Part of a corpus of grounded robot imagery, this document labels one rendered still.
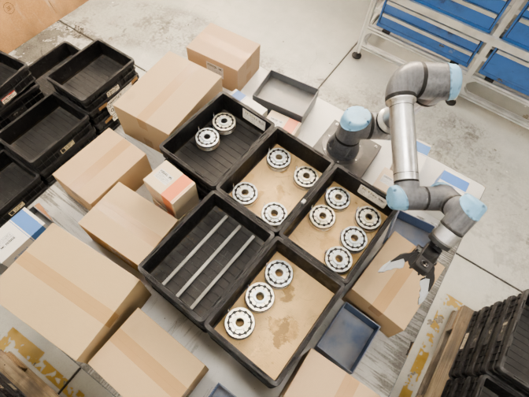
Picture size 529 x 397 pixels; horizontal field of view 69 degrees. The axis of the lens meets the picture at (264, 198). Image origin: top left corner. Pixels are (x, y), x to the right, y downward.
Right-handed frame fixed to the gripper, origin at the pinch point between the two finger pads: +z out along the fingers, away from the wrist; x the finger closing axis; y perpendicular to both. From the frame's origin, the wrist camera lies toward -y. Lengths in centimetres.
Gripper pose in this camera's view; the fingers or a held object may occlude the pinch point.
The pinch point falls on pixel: (397, 289)
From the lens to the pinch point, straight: 129.9
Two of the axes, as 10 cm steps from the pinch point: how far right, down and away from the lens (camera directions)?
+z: -5.1, 7.8, 3.6
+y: 4.3, -1.3, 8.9
